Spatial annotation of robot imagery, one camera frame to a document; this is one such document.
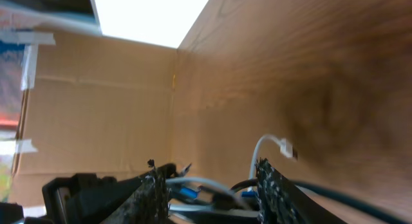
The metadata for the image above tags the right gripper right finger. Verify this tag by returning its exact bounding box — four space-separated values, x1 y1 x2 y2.
256 158 345 224

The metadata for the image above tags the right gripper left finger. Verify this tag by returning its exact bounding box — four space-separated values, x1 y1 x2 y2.
101 160 170 224

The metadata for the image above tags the thin black cable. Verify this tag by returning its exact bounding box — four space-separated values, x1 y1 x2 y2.
230 178 412 224

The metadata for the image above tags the white cable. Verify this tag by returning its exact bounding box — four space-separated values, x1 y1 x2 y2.
247 133 299 192

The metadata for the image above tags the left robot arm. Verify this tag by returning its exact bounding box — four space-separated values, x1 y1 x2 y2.
1 160 177 224

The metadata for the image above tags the cardboard panel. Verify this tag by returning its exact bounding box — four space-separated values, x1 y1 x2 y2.
9 32 176 207

